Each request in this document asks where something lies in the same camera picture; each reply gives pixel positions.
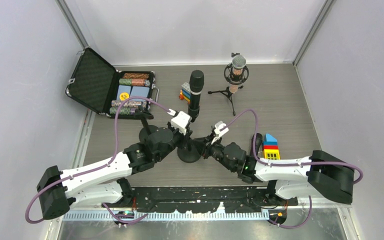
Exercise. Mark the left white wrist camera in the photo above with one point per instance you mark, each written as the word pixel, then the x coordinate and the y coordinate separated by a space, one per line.
pixel 180 120

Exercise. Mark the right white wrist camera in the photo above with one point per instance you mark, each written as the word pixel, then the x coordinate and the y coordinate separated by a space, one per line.
pixel 218 130

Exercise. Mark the black tripod stand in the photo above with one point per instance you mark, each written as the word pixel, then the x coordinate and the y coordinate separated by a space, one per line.
pixel 228 94

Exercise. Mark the colourful toy brick car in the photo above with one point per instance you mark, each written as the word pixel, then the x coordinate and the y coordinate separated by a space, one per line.
pixel 185 92

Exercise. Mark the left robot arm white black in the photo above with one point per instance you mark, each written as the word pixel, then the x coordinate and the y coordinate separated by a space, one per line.
pixel 104 182

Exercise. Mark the black front microphone stand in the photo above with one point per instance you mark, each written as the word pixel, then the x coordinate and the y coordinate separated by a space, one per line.
pixel 147 129

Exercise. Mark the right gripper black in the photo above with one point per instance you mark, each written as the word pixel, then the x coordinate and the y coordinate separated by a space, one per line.
pixel 208 146

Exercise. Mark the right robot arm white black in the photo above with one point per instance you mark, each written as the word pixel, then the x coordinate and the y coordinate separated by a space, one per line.
pixel 320 174

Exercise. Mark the yellow perforated block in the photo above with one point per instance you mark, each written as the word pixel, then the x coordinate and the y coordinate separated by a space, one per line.
pixel 271 154

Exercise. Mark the black handheld microphone front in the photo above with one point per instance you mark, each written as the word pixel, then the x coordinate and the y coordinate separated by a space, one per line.
pixel 256 142

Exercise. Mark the black tall microphone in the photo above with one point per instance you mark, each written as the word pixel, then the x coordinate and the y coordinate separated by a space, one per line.
pixel 196 84

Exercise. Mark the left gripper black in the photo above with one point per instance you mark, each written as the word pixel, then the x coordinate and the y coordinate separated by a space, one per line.
pixel 182 137

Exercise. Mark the black microphone stand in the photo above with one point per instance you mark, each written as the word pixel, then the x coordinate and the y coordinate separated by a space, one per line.
pixel 147 129
pixel 187 154

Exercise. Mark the glitter condenser microphone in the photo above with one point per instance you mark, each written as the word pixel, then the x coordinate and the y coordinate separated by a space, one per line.
pixel 236 72

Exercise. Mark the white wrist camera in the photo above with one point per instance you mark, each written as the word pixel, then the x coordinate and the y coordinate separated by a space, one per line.
pixel 218 130
pixel 180 120

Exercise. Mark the black poker chip case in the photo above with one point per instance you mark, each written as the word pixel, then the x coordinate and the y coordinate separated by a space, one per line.
pixel 98 85

